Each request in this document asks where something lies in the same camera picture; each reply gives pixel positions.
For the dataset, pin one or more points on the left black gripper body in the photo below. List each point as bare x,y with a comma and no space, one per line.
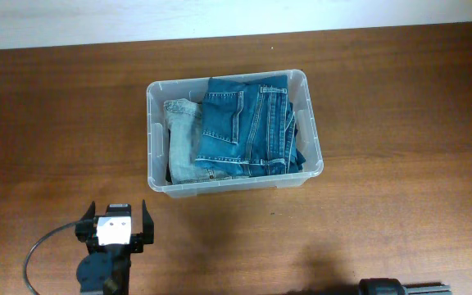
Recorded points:
145,237

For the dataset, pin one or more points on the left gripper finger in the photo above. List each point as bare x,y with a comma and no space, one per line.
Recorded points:
90,213
148,225

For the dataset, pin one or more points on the clear plastic storage bin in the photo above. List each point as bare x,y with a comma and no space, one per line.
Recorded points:
307,139

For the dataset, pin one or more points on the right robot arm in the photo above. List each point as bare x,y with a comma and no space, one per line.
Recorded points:
386,286

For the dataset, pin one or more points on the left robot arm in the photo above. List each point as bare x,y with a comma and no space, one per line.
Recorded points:
105,273

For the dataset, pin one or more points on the light blue jeans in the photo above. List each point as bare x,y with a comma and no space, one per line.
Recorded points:
184,122

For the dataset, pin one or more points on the dark blue jeans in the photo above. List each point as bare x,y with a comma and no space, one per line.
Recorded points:
249,128

